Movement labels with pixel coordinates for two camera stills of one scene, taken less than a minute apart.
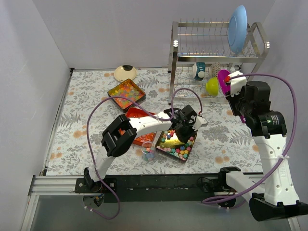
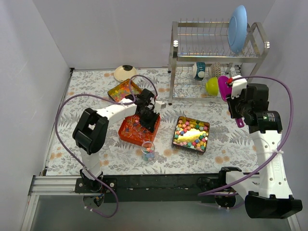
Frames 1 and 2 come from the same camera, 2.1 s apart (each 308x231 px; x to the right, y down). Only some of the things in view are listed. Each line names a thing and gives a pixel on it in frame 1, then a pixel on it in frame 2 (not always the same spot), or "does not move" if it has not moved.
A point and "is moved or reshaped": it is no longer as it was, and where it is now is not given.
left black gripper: (184, 132) to (149, 117)
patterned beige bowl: (216, 67) does not move
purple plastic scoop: (222, 74) is moved or reshaped
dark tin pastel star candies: (170, 143) is moved or reshaped
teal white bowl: (198, 70) does not move
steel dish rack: (199, 59) does not move
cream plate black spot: (124, 72) does not move
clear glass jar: (147, 151) does not move
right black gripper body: (234, 103) does not move
